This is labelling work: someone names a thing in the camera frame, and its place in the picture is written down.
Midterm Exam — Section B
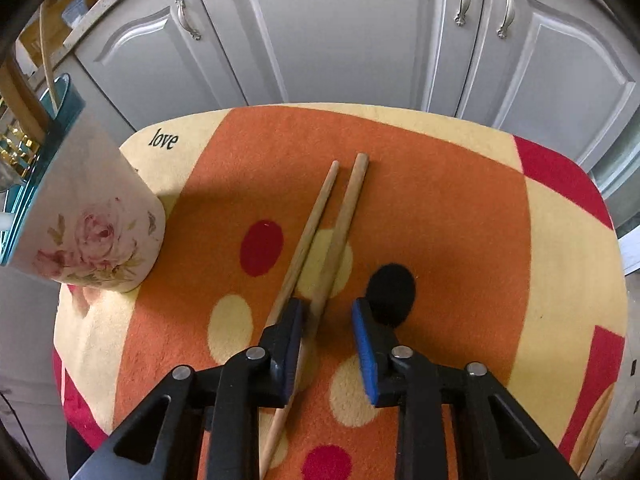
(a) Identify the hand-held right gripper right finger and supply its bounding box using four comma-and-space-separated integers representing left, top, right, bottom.
350, 297, 583, 480

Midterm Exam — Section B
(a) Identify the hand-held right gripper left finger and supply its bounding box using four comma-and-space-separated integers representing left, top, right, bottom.
70, 297, 306, 480

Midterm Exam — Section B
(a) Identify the brown wooden chopstick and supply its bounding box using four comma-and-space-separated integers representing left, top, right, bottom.
262, 160, 341, 328
259, 153, 372, 480

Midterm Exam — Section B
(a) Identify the floral cup with teal inside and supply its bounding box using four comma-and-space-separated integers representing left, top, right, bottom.
0, 72, 167, 295

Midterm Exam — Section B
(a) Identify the orange patterned mat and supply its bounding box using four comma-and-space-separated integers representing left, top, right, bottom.
52, 102, 628, 480

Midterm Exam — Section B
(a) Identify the narrow grey cabinet door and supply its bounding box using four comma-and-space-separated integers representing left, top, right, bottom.
72, 0, 251, 133

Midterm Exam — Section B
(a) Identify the wide grey cabinet door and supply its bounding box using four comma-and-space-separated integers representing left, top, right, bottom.
187, 0, 488, 113

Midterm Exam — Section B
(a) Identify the white packet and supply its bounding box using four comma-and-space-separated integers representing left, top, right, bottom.
64, 0, 92, 28

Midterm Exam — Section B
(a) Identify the wooden cutting board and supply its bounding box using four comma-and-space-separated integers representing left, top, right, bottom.
17, 0, 96, 61

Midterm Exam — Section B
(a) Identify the gold handled cutlery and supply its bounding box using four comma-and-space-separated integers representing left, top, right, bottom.
0, 121, 41, 179

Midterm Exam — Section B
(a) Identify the wooden utensil handle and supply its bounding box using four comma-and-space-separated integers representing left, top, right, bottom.
0, 57, 49, 142

